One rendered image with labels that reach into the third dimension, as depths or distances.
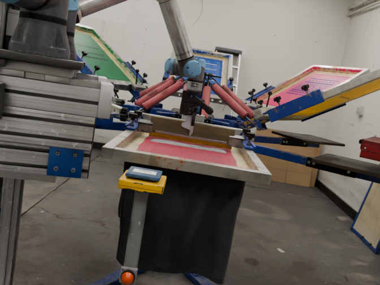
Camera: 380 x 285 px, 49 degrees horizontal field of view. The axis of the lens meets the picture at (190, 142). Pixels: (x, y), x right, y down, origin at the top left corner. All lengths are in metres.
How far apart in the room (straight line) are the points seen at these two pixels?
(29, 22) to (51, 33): 0.06
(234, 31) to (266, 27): 0.45
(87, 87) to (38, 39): 0.16
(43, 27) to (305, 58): 5.42
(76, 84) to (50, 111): 0.09
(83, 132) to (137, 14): 5.18
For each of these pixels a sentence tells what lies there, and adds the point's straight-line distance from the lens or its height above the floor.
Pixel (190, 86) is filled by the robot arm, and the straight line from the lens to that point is 1.95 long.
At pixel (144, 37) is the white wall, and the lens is 6.18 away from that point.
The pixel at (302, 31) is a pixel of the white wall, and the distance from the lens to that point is 6.32.
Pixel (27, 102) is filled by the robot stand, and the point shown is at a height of 1.14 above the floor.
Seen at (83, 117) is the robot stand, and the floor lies 1.12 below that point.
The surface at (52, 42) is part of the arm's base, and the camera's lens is 1.11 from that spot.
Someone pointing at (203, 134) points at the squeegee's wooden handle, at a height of 1.01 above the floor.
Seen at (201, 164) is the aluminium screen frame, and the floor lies 0.98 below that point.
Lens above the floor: 1.26
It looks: 9 degrees down
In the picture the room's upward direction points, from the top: 9 degrees clockwise
